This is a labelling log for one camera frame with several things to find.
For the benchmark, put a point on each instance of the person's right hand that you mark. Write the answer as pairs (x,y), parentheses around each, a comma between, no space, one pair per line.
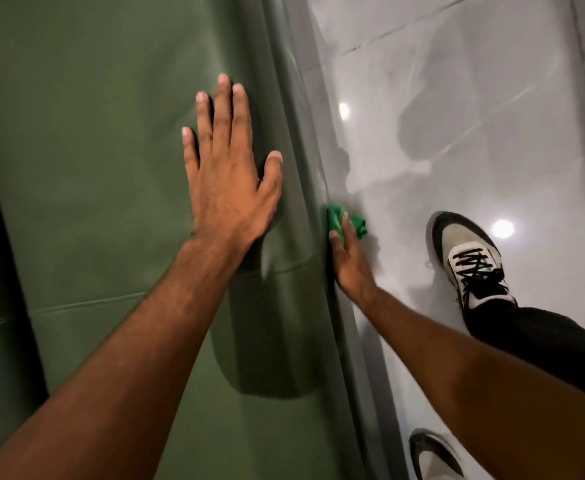
(352,267)

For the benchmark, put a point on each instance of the person's left hand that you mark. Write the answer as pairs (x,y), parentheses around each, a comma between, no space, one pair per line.
(225,194)

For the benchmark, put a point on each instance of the person's left thumb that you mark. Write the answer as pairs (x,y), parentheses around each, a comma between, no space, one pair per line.
(271,174)

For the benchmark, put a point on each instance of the person's left middle finger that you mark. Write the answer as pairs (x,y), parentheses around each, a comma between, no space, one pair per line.
(222,112)

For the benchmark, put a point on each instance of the person's left little finger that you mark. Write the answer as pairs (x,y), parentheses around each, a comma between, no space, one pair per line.
(190,152)

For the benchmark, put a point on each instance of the person's right fingers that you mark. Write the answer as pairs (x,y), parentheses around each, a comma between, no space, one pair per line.
(348,233)

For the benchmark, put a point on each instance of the green cleaning cloth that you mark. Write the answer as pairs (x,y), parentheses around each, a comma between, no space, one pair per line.
(336,217)

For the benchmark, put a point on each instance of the person's left forearm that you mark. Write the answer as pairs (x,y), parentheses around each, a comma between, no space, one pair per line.
(122,354)

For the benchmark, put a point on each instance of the person's right forearm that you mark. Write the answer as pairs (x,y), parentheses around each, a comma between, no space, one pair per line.
(482,389)

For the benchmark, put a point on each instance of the green leather sofa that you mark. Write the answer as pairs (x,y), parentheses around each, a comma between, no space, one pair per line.
(97,144)

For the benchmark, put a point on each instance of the person's right sneaker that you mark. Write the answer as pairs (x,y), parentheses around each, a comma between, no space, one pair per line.
(465,254)

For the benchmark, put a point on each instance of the person's sneaker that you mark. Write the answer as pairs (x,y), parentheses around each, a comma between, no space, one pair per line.
(465,254)
(430,457)

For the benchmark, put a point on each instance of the black trouser leg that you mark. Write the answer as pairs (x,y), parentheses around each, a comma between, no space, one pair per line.
(542,342)

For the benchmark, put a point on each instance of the person's left sneaker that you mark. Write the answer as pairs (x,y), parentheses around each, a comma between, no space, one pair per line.
(430,457)

